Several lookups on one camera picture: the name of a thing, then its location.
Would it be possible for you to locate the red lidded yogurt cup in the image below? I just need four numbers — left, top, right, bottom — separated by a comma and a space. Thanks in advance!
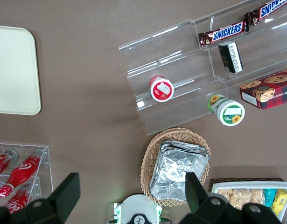
149, 75, 175, 103

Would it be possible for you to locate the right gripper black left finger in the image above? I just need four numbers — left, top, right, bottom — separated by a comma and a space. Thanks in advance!
0, 172, 81, 224

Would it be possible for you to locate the clear acrylic bottle rack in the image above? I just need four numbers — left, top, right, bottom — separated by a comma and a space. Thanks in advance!
0, 142, 54, 206

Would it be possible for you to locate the Snickers chocolate bar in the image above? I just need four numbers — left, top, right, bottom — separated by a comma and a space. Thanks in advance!
198, 20, 250, 48
244, 0, 287, 26

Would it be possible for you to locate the yellow snack packet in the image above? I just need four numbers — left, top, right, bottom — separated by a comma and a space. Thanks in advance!
271, 189, 287, 217

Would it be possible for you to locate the green sunflower lidded cup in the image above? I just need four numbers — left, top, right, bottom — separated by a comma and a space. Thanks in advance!
207, 94, 246, 126

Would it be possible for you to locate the white rectangular snack tray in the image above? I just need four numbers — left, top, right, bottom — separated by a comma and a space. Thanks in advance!
211, 182, 287, 222

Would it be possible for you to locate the black white snack box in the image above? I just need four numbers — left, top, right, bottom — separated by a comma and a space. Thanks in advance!
218, 41, 244, 74

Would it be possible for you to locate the oval light wicker basket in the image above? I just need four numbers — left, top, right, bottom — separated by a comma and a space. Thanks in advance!
140, 127, 211, 207

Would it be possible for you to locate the red tartan cookie box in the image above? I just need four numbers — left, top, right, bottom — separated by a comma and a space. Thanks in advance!
239, 68, 287, 111

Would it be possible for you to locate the rice cracker snack pack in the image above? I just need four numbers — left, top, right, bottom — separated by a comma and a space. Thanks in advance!
217, 188, 235, 203
231, 188, 252, 210
250, 188, 266, 207

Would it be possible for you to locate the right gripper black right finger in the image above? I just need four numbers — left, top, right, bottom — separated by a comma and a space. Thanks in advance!
180, 172, 282, 224

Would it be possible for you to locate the beige plastic tray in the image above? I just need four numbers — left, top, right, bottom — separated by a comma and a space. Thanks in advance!
0, 25, 42, 116

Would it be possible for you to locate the teal snack packet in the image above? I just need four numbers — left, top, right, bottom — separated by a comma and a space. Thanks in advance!
263, 188, 278, 208

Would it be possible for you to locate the clear acrylic stepped shelf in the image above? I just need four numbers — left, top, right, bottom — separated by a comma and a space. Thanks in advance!
118, 0, 287, 136

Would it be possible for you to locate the red cola bottle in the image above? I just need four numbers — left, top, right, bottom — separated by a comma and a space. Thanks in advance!
0, 151, 42, 198
0, 149, 20, 179
4, 184, 34, 214

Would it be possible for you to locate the aluminium foil container stack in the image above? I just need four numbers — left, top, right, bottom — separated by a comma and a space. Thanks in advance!
149, 140, 210, 202

